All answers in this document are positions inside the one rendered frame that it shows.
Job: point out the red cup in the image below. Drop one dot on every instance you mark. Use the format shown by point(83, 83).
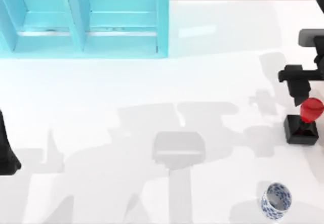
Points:
point(310, 110)

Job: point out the pale grey rounded box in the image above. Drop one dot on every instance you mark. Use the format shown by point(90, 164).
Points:
point(306, 38)

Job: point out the blue and white cup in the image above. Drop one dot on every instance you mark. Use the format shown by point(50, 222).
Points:
point(276, 201)

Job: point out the light blue rack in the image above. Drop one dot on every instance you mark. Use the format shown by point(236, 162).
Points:
point(76, 19)

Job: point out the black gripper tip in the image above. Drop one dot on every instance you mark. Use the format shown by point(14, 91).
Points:
point(6, 155)

